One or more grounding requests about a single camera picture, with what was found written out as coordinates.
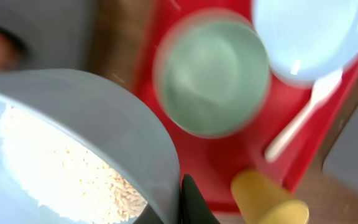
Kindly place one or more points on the green bowl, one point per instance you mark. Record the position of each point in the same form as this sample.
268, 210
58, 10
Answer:
211, 73

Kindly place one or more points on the white plastic spoon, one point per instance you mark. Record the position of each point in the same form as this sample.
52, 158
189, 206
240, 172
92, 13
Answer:
321, 92

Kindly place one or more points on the black waste tray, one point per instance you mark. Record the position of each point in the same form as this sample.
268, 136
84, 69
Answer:
55, 33

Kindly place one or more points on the light blue rice bowl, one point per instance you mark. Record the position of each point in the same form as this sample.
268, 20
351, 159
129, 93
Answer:
106, 119

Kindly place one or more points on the white rice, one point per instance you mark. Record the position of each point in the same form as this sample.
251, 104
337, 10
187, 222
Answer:
62, 174

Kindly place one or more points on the light blue plate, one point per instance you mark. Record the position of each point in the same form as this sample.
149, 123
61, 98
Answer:
307, 39

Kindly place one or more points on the yellow cup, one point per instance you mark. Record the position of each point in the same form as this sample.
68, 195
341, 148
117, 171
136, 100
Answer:
262, 201

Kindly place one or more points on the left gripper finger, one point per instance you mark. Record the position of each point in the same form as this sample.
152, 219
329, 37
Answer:
194, 209

